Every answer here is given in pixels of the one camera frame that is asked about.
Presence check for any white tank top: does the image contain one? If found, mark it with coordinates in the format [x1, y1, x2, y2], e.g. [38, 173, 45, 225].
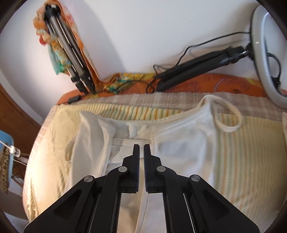
[65, 94, 244, 233]

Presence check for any striped yellow bed sheet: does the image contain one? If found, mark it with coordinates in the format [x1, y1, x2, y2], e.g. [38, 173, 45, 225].
[23, 103, 286, 232]

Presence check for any white desk lamp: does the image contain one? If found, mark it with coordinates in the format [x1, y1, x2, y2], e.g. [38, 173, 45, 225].
[0, 141, 30, 166]

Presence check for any blue chair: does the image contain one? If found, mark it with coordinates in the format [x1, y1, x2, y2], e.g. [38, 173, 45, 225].
[0, 131, 14, 195]

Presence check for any checked beige blanket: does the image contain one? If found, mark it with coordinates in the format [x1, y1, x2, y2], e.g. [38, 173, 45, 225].
[78, 91, 287, 122]

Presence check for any orange patterned cloth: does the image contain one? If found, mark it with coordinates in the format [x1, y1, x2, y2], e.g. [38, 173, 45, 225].
[33, 1, 286, 97]

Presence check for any folded grey tripod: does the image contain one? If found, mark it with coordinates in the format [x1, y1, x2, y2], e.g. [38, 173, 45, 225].
[44, 4, 96, 94]

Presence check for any black ring light tripod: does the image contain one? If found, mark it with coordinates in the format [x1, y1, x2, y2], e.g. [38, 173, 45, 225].
[155, 43, 253, 92]

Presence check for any black cable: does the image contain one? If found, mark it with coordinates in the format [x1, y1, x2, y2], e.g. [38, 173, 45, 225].
[145, 31, 252, 94]

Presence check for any white ring light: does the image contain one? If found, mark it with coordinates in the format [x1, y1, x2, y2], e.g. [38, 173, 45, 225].
[250, 5, 286, 109]

